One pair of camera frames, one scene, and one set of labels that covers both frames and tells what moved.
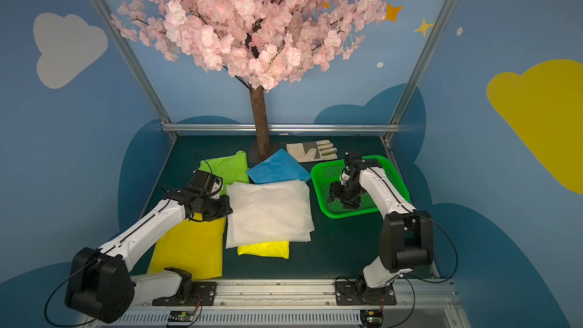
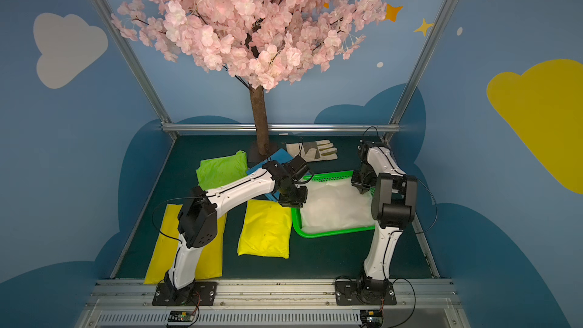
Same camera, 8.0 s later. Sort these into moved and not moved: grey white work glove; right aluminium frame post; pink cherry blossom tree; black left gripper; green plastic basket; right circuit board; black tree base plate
Moved: green plastic basket; black left gripper
Not moved: black tree base plate; right aluminium frame post; pink cherry blossom tree; grey white work glove; right circuit board
